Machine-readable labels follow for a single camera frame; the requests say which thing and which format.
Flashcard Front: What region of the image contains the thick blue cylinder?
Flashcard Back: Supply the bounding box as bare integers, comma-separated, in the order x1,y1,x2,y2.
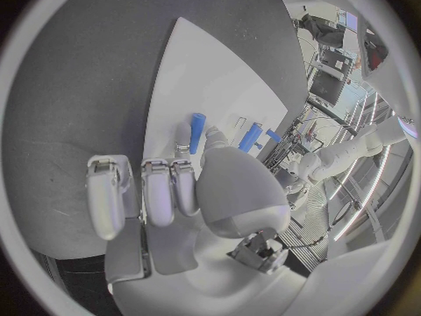
237,122,265,153

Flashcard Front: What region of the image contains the dark equipment rack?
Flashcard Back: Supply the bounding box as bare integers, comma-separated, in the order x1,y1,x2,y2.
307,49,350,107

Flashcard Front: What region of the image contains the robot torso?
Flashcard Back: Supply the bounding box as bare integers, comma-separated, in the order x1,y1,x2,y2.
356,13,421,148

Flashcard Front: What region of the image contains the person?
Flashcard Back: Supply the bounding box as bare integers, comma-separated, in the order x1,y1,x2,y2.
295,13,346,50

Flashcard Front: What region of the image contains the white task board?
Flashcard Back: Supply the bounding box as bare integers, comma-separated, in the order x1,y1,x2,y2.
142,16,290,167

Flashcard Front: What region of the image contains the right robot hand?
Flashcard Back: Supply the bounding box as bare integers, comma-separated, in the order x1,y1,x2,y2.
85,122,311,316

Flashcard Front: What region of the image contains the long blue cylinder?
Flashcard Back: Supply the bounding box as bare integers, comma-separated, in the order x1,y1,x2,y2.
189,112,207,155

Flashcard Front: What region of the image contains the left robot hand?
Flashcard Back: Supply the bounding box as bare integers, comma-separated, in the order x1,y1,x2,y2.
284,176,312,212

